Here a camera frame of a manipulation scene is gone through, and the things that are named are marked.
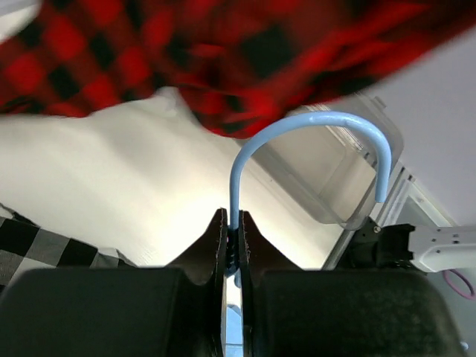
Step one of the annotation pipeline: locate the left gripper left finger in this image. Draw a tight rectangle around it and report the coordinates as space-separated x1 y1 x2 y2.
1 209 228 356

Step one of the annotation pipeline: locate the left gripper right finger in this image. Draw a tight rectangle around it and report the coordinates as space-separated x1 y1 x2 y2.
237 211 466 356

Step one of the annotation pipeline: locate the black white plaid shirt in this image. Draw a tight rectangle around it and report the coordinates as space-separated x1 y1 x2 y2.
1 205 134 289

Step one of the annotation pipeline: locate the blue wire hanger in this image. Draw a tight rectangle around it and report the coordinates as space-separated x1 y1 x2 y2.
225 112 391 288

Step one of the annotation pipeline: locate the red black plaid shirt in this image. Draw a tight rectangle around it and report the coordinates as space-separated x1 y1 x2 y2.
1 0 475 138

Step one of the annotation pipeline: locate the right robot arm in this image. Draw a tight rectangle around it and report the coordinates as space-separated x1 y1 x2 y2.
336 219 475 273

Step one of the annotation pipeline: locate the clear plastic bin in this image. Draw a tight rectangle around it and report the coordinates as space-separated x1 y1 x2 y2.
249 93 405 231

